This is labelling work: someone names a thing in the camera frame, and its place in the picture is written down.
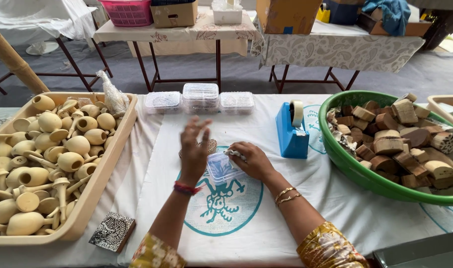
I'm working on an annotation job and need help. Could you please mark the red thread bracelet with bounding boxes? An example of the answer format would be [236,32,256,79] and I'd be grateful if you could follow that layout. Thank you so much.
[173,181,203,197]

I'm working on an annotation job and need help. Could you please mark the white paper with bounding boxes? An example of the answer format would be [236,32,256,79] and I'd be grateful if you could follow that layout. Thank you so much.
[224,149,246,162]

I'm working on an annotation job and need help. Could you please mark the person's left hand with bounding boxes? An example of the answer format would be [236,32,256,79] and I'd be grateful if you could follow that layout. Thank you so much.
[179,116,213,180]

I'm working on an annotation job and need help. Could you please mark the table with white cloth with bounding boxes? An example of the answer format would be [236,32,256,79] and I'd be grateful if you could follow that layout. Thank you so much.
[0,0,114,96]

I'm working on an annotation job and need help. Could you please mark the thin gold bangle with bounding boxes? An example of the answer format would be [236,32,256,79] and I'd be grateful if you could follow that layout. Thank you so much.
[276,193,302,208]
[274,186,297,202]

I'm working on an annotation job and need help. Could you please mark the table with beige printed cloth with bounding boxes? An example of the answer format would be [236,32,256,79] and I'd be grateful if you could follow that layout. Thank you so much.
[93,0,265,93]

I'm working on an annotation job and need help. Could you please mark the pile of brown wooden blocks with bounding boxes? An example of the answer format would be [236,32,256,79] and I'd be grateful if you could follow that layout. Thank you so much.
[326,92,453,196]

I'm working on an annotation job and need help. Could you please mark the table with paisley cloth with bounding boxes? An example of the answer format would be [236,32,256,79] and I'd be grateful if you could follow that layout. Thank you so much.
[256,0,433,94]

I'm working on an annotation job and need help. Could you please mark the oval carved wooden stamp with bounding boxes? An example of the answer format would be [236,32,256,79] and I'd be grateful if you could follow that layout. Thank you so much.
[178,138,218,159]

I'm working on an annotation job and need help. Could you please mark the grey metal box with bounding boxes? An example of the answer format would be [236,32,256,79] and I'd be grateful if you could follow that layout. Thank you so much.
[372,230,453,268]

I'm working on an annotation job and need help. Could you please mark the pile of pale wooden handles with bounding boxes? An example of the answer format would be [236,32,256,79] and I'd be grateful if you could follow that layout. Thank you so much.
[0,95,118,237]

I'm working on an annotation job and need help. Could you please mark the roll of clear tape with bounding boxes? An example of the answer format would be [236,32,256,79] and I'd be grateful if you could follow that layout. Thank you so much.
[289,99,305,128]

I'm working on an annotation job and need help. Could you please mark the yellow floral right sleeve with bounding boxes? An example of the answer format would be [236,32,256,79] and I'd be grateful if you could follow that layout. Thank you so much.
[296,221,370,268]

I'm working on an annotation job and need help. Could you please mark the square carved wooden block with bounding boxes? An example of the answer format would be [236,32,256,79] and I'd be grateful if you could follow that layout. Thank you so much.
[88,211,136,254]

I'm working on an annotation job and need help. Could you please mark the yellow floral left sleeve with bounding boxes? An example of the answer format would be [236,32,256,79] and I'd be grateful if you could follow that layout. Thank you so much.
[129,233,187,268]

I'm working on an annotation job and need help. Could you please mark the blue tape dispenser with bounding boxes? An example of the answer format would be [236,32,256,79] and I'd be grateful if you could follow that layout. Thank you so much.
[275,101,310,160]

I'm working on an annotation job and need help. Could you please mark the crinkled clear plastic bag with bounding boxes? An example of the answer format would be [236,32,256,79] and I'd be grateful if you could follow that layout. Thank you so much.
[96,69,131,116]

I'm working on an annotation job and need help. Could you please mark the green plastic basin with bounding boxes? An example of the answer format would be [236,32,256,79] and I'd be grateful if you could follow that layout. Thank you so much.
[318,90,453,207]

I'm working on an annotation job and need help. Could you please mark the yellow floral sleeve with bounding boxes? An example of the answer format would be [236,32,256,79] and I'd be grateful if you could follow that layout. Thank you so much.
[296,221,370,268]
[129,233,187,268]

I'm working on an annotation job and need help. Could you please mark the dark wooden furniture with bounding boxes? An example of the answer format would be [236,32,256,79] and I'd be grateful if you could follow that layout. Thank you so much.
[420,8,453,51]

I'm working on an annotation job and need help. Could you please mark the bamboo pole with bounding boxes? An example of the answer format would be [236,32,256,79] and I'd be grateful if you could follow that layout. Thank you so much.
[0,20,51,95]

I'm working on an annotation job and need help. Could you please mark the white round stand base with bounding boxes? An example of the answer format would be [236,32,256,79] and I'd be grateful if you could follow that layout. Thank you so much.
[25,41,60,56]

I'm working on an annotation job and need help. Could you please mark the stack of clear plastic boxes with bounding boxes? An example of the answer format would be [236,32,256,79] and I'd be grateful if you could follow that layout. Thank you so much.
[219,92,256,115]
[144,91,183,115]

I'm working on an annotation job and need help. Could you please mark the white cloth with teal print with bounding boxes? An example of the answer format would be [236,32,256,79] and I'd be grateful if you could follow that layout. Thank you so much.
[117,93,453,267]

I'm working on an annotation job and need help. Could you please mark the tall stack of clear boxes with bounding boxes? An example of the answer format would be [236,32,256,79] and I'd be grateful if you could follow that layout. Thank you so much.
[182,83,220,115]

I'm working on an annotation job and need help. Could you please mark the large beige plastic tray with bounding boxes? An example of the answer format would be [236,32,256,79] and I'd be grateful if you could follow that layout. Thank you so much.
[0,92,138,247]

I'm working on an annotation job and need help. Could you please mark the small beige plastic tray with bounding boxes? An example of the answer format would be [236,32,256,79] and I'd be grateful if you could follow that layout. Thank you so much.
[426,95,453,133]

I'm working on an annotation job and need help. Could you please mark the person's right hand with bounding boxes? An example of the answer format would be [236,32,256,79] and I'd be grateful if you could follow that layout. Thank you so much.
[227,141,276,183]

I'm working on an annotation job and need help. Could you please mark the small clear plastic box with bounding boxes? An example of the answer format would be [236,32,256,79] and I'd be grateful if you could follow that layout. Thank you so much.
[206,151,247,186]

